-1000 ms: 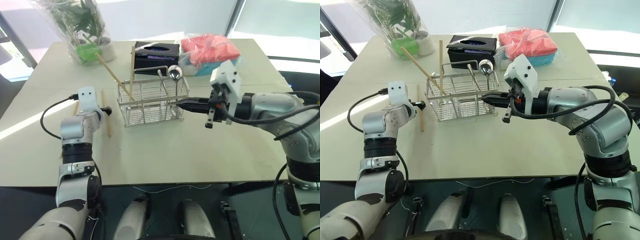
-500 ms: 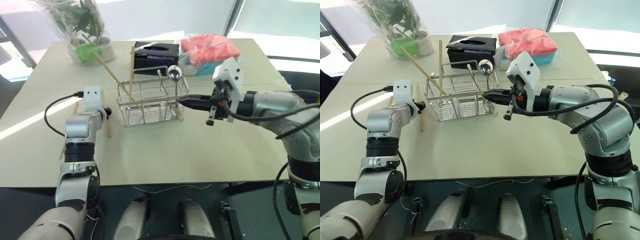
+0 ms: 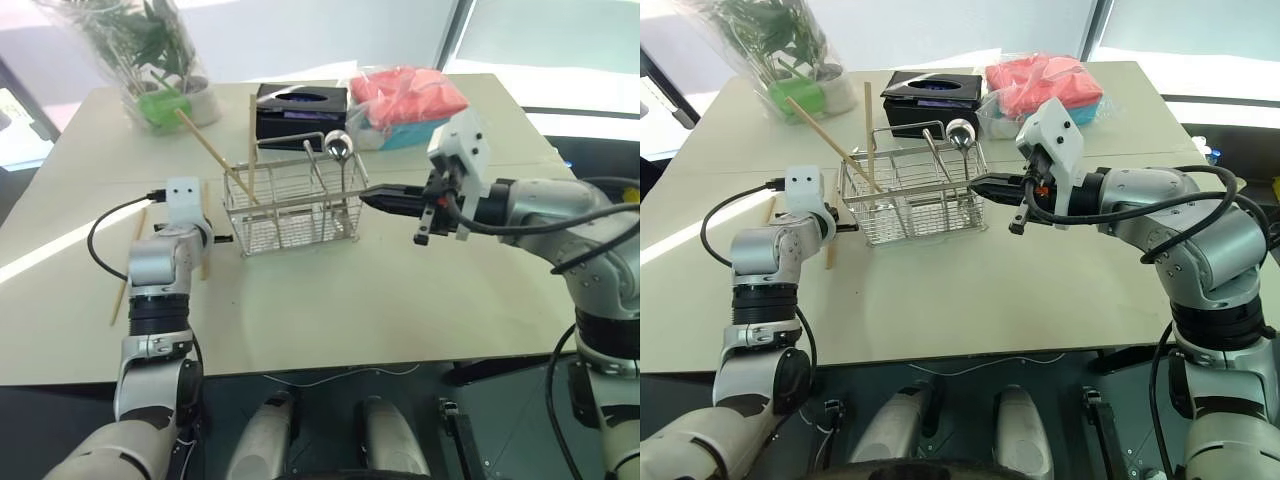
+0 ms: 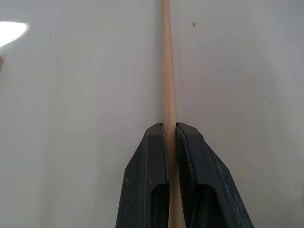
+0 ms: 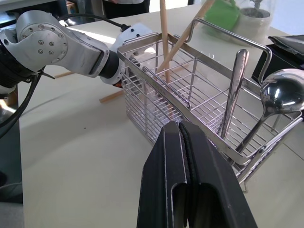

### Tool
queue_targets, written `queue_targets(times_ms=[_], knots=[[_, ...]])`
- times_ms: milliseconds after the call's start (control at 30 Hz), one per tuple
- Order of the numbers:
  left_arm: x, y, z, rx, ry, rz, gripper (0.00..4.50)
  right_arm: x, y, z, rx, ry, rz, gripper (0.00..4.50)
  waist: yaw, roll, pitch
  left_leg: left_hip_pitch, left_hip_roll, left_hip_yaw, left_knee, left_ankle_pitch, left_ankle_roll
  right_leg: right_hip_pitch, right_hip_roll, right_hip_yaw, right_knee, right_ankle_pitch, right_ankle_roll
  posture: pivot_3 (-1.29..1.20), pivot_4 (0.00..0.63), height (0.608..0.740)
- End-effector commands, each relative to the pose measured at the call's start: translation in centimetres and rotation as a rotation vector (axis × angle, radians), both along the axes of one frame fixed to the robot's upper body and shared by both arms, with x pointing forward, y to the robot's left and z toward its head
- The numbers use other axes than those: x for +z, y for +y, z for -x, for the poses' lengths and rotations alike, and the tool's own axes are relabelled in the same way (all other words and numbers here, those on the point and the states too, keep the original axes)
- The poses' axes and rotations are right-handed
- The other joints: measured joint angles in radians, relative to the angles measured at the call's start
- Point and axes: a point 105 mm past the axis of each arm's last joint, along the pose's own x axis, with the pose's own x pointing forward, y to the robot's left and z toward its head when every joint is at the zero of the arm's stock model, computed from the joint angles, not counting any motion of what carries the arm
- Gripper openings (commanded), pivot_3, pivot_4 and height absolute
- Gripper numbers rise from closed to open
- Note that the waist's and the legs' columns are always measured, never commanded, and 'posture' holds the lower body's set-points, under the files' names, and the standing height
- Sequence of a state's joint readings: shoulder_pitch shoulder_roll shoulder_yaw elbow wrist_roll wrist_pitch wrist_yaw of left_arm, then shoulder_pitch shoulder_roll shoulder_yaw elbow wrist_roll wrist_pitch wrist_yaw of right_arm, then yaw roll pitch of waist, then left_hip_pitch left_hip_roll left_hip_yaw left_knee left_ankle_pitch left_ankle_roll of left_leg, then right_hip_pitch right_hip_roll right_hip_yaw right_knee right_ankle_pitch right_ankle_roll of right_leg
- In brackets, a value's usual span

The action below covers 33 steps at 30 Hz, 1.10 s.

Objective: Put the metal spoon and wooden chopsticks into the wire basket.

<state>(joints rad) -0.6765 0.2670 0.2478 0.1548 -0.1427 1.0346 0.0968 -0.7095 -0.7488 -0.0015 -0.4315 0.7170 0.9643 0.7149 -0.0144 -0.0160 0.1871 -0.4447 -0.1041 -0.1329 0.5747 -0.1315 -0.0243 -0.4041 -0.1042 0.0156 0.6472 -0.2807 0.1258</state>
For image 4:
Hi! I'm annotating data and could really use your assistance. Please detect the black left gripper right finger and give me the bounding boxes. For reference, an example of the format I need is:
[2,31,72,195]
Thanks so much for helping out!
[175,122,255,228]

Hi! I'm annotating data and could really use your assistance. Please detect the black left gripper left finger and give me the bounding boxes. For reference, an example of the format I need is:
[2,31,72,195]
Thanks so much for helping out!
[115,123,171,228]

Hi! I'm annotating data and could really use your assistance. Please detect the wooden chopstick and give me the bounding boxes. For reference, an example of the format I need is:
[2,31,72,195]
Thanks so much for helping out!
[161,0,186,228]

